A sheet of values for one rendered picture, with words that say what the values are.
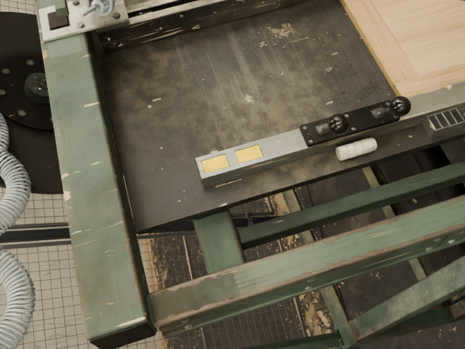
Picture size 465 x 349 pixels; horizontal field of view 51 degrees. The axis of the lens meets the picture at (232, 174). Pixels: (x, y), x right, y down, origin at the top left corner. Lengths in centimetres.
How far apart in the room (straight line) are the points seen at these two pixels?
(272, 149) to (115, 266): 38
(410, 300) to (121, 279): 119
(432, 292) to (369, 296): 131
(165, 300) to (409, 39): 80
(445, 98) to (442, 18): 26
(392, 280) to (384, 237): 200
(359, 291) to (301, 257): 222
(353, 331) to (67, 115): 140
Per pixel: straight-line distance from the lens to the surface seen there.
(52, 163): 164
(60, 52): 115
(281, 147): 99
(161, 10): 122
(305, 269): 88
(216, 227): 100
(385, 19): 128
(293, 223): 102
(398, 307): 186
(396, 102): 94
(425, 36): 126
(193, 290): 87
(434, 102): 111
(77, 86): 107
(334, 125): 89
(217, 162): 98
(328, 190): 321
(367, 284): 304
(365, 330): 199
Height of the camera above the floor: 217
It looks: 32 degrees down
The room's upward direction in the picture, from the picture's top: 90 degrees counter-clockwise
